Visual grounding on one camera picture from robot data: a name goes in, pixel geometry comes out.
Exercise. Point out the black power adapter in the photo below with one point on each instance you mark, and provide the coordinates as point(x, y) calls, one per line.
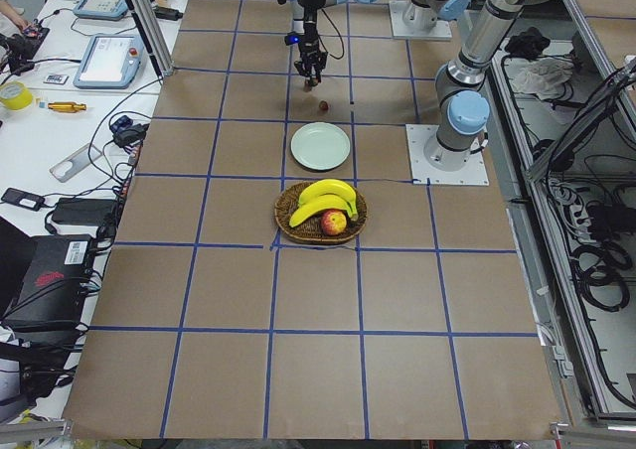
point(81, 211)

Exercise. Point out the brown wicker basket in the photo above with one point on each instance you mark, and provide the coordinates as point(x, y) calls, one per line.
point(310, 232)

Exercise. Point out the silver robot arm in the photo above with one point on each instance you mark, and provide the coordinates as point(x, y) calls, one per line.
point(464, 112)
point(424, 15)

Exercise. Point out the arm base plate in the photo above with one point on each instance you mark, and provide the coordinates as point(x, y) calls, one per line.
point(432, 164)
point(442, 32)

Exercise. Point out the metal bracket plate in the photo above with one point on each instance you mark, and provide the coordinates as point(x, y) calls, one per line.
point(75, 163)

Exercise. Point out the near teach pendant tablet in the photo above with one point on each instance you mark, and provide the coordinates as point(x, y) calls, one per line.
point(110, 62)

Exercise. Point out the far teach pendant tablet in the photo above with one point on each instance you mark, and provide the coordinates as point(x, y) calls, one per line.
point(110, 10)

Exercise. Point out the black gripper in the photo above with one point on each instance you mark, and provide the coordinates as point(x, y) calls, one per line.
point(310, 42)

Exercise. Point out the black red computer box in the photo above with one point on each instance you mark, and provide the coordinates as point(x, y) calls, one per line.
point(43, 280)

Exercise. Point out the yellow tape roll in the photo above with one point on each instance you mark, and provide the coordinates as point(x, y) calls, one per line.
point(15, 96)

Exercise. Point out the red yellow apple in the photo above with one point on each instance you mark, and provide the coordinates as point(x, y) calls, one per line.
point(333, 222)

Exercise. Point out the light green plate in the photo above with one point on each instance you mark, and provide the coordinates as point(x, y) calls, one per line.
point(320, 146)

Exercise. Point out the yellow banana bunch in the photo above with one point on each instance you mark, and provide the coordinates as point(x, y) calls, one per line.
point(325, 195)

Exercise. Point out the aluminium frame post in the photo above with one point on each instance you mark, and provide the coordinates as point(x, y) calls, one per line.
point(151, 35)

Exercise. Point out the black cloth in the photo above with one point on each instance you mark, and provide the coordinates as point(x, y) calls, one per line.
point(528, 45)

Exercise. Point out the teach pendant tablet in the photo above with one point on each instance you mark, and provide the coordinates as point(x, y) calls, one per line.
point(110, 10)
point(110, 62)

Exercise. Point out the white crumpled cloth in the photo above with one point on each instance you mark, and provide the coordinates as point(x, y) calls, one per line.
point(545, 78)

